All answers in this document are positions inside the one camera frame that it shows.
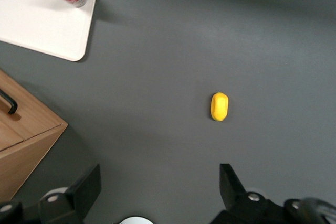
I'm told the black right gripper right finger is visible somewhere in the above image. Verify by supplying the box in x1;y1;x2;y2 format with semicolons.
209;163;287;224

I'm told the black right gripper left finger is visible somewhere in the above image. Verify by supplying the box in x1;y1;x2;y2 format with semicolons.
39;163;102;224

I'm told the beige rectangular tray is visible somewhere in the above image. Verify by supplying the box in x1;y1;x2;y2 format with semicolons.
0;0;101;62

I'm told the wooden drawer cabinet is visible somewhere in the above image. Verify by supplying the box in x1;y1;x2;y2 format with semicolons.
0;69;69;202

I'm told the wooden drawer front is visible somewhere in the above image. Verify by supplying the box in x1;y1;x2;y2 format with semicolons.
0;73;64;143
0;119;26;152

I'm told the yellow lemon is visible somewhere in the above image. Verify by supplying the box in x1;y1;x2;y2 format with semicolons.
209;92;229;122

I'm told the grey table mat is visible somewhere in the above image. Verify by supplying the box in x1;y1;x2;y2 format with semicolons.
0;0;336;224

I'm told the black metal drawer handle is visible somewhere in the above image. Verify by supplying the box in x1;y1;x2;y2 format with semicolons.
0;89;19;115

